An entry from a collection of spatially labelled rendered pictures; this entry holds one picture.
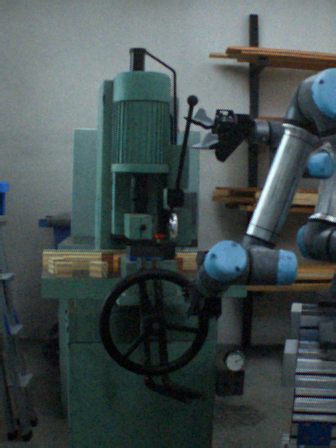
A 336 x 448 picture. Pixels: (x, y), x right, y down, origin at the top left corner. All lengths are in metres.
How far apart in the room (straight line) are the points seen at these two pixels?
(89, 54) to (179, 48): 0.64
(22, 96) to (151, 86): 2.61
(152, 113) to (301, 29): 2.81
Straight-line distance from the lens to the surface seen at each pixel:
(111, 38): 4.33
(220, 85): 4.28
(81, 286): 1.71
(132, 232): 1.81
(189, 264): 1.90
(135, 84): 1.80
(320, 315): 1.97
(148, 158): 1.78
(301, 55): 3.90
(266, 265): 1.22
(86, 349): 1.75
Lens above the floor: 1.18
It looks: 4 degrees down
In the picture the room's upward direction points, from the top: 1 degrees clockwise
